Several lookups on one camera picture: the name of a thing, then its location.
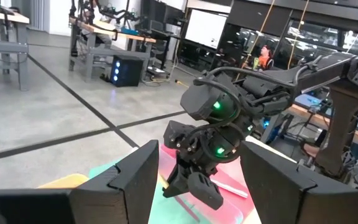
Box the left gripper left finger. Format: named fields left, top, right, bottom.
left=0, top=139, right=160, bottom=224

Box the cream handled knife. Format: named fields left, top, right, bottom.
left=157, top=174, right=170, bottom=190

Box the pink plastic bin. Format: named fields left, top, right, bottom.
left=157, top=143, right=256, bottom=224

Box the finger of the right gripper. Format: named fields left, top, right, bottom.
left=162, top=154, right=196, bottom=199
left=186, top=170, right=225, bottom=212

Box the yellow hanging rope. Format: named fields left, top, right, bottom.
left=241, top=0, right=276, bottom=69
left=287, top=0, right=310, bottom=69

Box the white display screen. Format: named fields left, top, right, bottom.
left=185, top=9, right=228, bottom=50

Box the wooden desk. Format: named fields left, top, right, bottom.
left=287, top=104, right=358, bottom=144

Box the wooden top workbench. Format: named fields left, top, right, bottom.
left=68, top=17, right=157, bottom=82

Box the black computer tower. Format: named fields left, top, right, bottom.
left=110, top=55, right=144, bottom=88

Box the gray workbench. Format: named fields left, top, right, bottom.
left=0, top=2, right=30, bottom=93

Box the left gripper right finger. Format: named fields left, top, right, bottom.
left=239, top=140, right=358, bottom=224

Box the orange plastic bin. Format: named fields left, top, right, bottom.
left=37, top=173, right=90, bottom=190

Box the teal plastic bin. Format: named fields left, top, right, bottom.
left=88, top=157, right=213, bottom=224

